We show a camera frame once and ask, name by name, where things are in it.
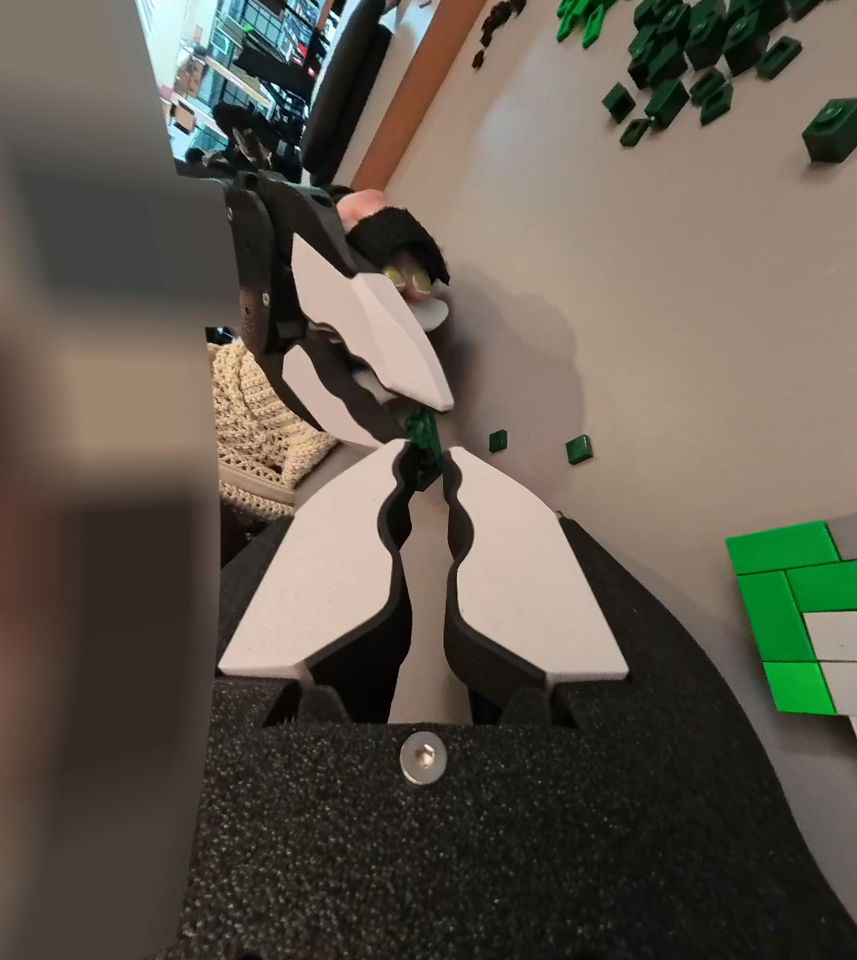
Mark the green and grey lego panel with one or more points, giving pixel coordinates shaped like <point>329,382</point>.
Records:
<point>796,585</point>

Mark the pile of tiny lego pieces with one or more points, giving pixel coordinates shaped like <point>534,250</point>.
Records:
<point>500,15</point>

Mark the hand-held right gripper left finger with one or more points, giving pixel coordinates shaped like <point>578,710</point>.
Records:
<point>323,570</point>

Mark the cream knitted sweater sleeve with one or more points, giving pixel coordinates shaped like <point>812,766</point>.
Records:
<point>263,420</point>

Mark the single dark green lego brick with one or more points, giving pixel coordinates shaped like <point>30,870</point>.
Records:
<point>837,131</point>

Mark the person's left hand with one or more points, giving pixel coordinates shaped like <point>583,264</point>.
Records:
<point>362,206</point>

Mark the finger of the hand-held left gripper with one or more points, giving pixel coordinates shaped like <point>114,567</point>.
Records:
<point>383,330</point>
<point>316,390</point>

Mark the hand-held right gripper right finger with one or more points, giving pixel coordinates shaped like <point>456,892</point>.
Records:
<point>533,585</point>

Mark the dark green lego plate assembly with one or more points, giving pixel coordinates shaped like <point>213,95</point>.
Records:
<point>422,442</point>

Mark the pile of dark green lego pieces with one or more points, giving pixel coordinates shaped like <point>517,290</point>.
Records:
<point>668,60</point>

